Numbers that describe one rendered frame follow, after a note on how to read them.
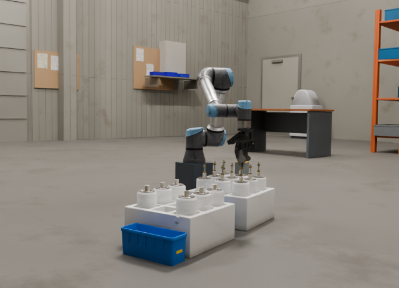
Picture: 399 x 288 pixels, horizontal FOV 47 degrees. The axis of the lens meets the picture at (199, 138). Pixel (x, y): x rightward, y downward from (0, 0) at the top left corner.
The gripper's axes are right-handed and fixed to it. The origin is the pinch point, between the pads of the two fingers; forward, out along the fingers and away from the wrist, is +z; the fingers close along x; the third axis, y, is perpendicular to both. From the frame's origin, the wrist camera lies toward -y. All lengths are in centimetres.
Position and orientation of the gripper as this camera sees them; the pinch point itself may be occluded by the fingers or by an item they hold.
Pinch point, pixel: (240, 164)
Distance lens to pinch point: 254.3
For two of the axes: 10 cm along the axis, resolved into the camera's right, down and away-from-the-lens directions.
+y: 6.9, 0.5, -7.2
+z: -0.1, 10.0, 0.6
